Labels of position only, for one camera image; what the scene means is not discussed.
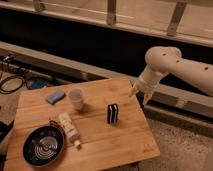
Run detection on white tube with cap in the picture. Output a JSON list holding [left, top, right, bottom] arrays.
[[58, 113, 81, 149]]

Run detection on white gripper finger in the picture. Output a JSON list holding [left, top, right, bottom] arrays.
[[143, 92, 153, 105], [129, 84, 138, 97]]

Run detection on blue box on floor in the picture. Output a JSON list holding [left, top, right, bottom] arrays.
[[29, 80, 47, 90]]

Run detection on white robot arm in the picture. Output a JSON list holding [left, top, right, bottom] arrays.
[[129, 46, 213, 104]]

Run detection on blue sponge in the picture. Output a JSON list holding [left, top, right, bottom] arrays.
[[46, 91, 65, 105]]

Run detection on translucent plastic cup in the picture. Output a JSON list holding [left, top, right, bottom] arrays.
[[68, 89, 84, 111]]

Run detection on black pan with spiral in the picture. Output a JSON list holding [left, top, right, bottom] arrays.
[[23, 120, 65, 167]]

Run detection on black and white eraser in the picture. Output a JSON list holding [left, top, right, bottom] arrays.
[[107, 104, 118, 124]]

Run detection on black cable loop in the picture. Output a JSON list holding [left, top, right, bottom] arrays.
[[0, 74, 27, 95]]

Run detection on wooden cutting board table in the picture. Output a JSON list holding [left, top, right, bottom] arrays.
[[4, 77, 160, 171]]

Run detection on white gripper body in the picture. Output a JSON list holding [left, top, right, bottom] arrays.
[[135, 66, 166, 93]]

